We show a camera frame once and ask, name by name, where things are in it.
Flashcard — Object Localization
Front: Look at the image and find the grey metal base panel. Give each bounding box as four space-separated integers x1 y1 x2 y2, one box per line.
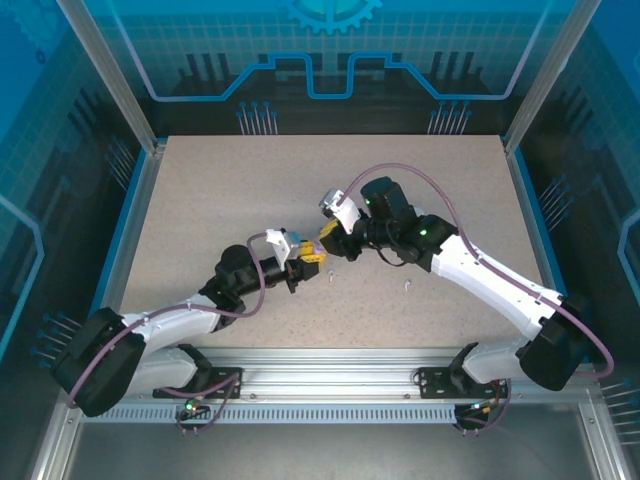
29 419 621 480

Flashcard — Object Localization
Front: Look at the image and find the aluminium table side rail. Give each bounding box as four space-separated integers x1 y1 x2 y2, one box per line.
92 142 169 321
502 139 569 306

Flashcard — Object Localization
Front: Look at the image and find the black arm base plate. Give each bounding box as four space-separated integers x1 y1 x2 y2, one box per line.
417 366 511 400
152 367 245 400

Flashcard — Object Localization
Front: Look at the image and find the aluminium mounting beam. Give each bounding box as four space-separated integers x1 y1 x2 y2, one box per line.
67 346 609 409

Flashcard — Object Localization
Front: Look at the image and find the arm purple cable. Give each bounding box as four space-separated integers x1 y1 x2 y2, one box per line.
67 232 266 436
341 164 616 436

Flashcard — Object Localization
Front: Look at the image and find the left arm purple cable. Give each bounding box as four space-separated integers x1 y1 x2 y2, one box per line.
67 232 266 436

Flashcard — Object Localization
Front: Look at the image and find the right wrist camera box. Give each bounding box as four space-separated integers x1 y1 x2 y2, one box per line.
318 187 362 236

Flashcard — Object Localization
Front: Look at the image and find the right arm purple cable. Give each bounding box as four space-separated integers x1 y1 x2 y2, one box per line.
341 164 616 436

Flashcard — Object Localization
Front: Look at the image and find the slotted grey cable duct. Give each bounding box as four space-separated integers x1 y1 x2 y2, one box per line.
79 405 459 425

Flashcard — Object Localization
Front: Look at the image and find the aluminium frame post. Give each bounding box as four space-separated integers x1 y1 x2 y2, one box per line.
55 0 169 156
501 0 601 156

